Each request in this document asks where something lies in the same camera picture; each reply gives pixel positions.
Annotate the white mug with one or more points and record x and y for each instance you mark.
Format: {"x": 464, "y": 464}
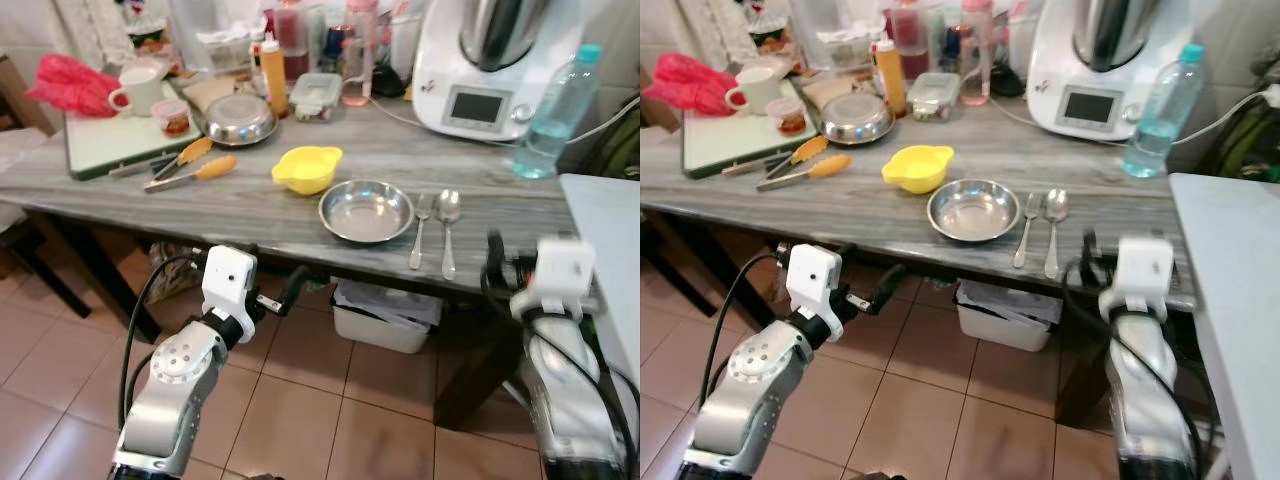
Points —
{"x": 142, "y": 90}
{"x": 760, "y": 90}

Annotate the orange squeeze sauce bottle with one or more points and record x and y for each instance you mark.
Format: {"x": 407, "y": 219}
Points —
{"x": 273, "y": 80}
{"x": 890, "y": 80}

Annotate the white side table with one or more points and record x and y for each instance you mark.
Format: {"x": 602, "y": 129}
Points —
{"x": 610, "y": 260}
{"x": 1230, "y": 300}

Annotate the dark wooden table leg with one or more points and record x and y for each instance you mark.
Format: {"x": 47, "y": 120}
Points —
{"x": 480, "y": 360}
{"x": 1085, "y": 370}

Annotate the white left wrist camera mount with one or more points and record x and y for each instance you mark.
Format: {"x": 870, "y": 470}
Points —
{"x": 812, "y": 280}
{"x": 228, "y": 280}

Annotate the white green-edged cutting board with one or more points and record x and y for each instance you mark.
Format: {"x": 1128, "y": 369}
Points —
{"x": 725, "y": 145}
{"x": 110, "y": 145}

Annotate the red plastic bag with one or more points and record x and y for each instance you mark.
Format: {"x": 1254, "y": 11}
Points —
{"x": 70, "y": 85}
{"x": 690, "y": 85}

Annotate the pink drinking bottle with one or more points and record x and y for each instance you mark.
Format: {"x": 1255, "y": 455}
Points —
{"x": 360, "y": 50}
{"x": 977, "y": 50}

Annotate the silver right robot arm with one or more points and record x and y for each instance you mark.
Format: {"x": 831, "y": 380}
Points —
{"x": 1140, "y": 400}
{"x": 560, "y": 400}

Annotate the clear lidded plastic container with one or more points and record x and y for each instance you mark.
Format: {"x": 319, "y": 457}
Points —
{"x": 934, "y": 95}
{"x": 317, "y": 95}

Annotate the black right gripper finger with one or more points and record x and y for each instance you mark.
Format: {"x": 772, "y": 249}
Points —
{"x": 1089, "y": 255}
{"x": 494, "y": 258}

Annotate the clear plastic food box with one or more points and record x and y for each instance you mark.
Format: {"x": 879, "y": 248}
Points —
{"x": 845, "y": 48}
{"x": 228, "y": 48}

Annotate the steel tongs orange tips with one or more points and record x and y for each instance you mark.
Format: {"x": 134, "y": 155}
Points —
{"x": 810, "y": 148}
{"x": 215, "y": 167}
{"x": 195, "y": 150}
{"x": 830, "y": 166}

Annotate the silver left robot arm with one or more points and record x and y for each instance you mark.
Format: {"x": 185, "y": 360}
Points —
{"x": 175, "y": 385}
{"x": 755, "y": 385}

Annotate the shallow steel plate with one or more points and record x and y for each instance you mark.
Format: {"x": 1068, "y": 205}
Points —
{"x": 365, "y": 212}
{"x": 973, "y": 210}

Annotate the blue drink can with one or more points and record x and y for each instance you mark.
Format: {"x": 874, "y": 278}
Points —
{"x": 335, "y": 48}
{"x": 951, "y": 48}

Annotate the clear water bottle teal cap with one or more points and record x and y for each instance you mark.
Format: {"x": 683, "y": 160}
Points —
{"x": 555, "y": 120}
{"x": 1160, "y": 120}

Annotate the dark red jar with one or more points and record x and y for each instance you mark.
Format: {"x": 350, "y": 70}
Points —
{"x": 292, "y": 50}
{"x": 907, "y": 50}

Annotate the small plastic sauce cup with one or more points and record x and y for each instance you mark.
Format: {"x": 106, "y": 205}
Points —
{"x": 173, "y": 118}
{"x": 788, "y": 118}

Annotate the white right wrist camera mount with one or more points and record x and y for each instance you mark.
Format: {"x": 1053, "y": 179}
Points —
{"x": 1140, "y": 270}
{"x": 560, "y": 270}

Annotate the steel spoon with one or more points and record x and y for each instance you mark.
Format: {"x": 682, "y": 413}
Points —
{"x": 1056, "y": 205}
{"x": 449, "y": 205}

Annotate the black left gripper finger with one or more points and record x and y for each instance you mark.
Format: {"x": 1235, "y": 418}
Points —
{"x": 888, "y": 282}
{"x": 297, "y": 285}

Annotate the white food processor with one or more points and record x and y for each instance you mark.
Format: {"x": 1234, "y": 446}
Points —
{"x": 1060, "y": 60}
{"x": 450, "y": 60}

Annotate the steel fork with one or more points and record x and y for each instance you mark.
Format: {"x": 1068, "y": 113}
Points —
{"x": 1031, "y": 207}
{"x": 421, "y": 210}

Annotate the dark green bag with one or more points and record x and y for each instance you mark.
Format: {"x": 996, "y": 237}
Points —
{"x": 1245, "y": 140}
{"x": 620, "y": 145}

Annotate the small deep steel bowl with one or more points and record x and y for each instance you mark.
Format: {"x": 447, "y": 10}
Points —
{"x": 857, "y": 120}
{"x": 240, "y": 120}

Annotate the yellow plastic bowl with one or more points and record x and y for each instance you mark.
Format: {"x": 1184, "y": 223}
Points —
{"x": 305, "y": 170}
{"x": 915, "y": 168}

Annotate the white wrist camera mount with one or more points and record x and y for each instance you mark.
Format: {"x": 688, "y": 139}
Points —
{"x": 560, "y": 270}
{"x": 228, "y": 280}
{"x": 1140, "y": 270}
{"x": 812, "y": 280}

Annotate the white plastic storage bin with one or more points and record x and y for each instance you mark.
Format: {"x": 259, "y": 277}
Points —
{"x": 385, "y": 320}
{"x": 1005, "y": 320}

